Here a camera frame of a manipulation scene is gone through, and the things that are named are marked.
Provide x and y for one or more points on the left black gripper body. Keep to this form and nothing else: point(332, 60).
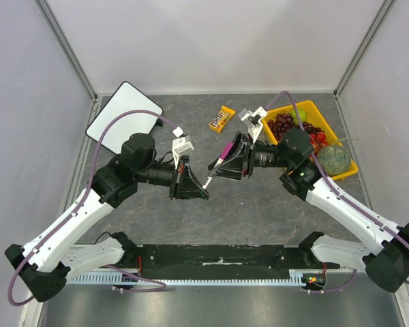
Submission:
point(178, 174)

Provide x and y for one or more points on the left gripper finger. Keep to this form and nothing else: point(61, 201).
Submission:
point(189, 196)
point(192, 184)

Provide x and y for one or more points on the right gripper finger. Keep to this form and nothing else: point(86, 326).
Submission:
point(238, 141)
point(232, 171)

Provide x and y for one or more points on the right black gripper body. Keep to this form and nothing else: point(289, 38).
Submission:
point(246, 157)

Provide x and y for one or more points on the pink whiteboard marker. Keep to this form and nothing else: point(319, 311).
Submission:
point(218, 161)

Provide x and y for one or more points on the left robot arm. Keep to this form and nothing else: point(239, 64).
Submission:
point(47, 263)

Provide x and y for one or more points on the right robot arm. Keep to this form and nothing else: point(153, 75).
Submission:
point(382, 250)

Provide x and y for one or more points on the yellow candy packet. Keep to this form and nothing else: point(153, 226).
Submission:
point(219, 122)

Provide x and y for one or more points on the purple grape bunch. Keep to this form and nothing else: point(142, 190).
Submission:
point(280, 125)

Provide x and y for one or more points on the light green pear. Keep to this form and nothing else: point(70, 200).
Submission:
point(299, 114)

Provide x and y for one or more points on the yellow plastic tray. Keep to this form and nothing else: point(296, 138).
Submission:
point(315, 118)

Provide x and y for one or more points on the green netted melon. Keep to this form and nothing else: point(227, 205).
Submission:
point(335, 159)

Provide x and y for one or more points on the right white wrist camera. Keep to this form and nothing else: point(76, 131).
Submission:
point(253, 121)

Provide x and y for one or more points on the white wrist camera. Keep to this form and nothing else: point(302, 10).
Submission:
point(180, 145)
point(253, 121)

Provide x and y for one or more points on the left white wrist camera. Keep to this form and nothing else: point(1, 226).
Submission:
point(180, 145)

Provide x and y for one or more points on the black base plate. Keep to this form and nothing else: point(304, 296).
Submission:
point(206, 262)

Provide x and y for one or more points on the white whiteboard black frame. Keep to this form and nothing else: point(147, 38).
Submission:
point(126, 98)

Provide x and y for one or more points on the slotted cable duct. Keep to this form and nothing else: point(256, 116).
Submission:
point(117, 279)

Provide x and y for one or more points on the right aluminium frame post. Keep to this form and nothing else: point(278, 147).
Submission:
point(372, 30)

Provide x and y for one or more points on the aluminium frame post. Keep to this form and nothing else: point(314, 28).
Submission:
point(372, 30)
point(63, 42)

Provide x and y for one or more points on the left aluminium frame post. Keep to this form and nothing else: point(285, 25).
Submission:
point(63, 42)

